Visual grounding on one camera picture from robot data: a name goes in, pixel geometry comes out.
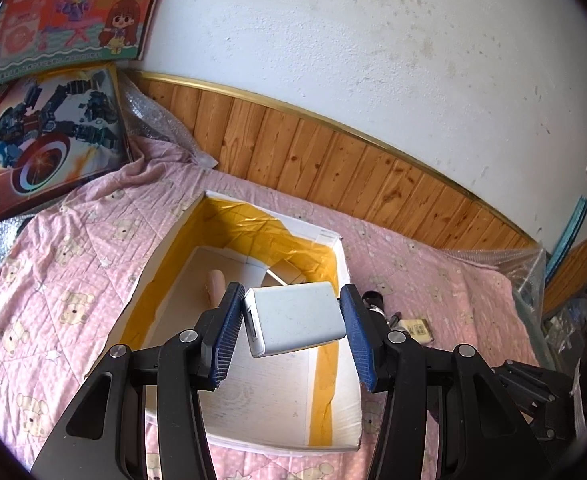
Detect teal flat strips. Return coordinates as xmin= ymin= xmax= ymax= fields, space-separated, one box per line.
xmin=543 ymin=195 xmax=587 ymax=287

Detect clear plastic bag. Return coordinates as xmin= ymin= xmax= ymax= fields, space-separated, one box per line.
xmin=451 ymin=246 xmax=549 ymax=361

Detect small beige packet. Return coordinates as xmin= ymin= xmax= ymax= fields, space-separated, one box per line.
xmin=402 ymin=317 xmax=435 ymax=346

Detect clear bubble wrap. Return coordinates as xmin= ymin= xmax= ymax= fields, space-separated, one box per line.
xmin=118 ymin=77 xmax=219 ymax=171

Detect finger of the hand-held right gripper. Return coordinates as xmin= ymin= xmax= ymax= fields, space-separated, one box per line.
xmin=491 ymin=359 xmax=577 ymax=443

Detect cartoon girl toy box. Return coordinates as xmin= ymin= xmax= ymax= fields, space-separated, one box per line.
xmin=0 ymin=0 xmax=167 ymax=92

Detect pink bear printed blanket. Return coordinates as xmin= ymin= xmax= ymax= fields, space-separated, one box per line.
xmin=0 ymin=137 xmax=544 ymax=480

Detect robot picture toy box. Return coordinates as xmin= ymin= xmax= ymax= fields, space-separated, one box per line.
xmin=0 ymin=64 xmax=135 ymax=232

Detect small black cylinder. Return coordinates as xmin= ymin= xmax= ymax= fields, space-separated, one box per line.
xmin=362 ymin=290 xmax=387 ymax=314

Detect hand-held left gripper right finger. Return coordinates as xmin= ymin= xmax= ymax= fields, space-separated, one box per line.
xmin=340 ymin=284 xmax=555 ymax=480

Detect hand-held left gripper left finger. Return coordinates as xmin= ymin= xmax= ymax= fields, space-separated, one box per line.
xmin=31 ymin=282 xmax=247 ymax=480

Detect beige cylindrical toy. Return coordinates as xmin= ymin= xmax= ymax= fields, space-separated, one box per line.
xmin=202 ymin=270 xmax=226 ymax=309

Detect small brown cardboard piece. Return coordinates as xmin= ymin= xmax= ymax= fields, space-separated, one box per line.
xmin=262 ymin=259 xmax=308 ymax=288

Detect white cardboard box yellow tape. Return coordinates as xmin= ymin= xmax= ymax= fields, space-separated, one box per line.
xmin=106 ymin=190 xmax=364 ymax=454

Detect white power bank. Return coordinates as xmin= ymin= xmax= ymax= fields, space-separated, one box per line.
xmin=242 ymin=281 xmax=348 ymax=358

